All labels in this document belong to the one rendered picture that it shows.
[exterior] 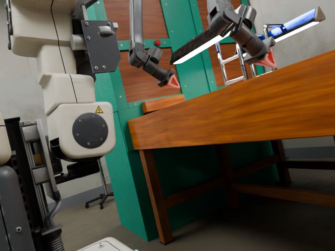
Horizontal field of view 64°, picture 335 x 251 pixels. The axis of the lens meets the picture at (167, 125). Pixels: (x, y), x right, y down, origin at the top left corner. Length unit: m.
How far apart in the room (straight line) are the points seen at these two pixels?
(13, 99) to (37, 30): 2.56
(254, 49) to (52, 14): 0.63
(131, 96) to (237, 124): 0.98
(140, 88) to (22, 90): 1.93
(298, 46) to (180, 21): 1.38
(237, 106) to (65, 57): 0.55
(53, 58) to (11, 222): 0.47
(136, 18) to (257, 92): 0.74
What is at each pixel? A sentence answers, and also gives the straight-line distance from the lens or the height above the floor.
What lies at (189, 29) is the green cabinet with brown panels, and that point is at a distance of 2.11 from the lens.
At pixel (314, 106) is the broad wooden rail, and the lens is 0.71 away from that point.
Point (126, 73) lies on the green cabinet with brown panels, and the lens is 1.75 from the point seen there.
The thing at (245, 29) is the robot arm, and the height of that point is 0.92.
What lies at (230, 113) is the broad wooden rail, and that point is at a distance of 0.89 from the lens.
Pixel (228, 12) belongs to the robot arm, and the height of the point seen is 0.98.
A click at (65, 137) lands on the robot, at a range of 0.79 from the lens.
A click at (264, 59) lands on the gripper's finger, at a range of 0.95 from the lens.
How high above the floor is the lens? 0.69
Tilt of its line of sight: level
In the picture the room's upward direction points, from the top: 13 degrees counter-clockwise
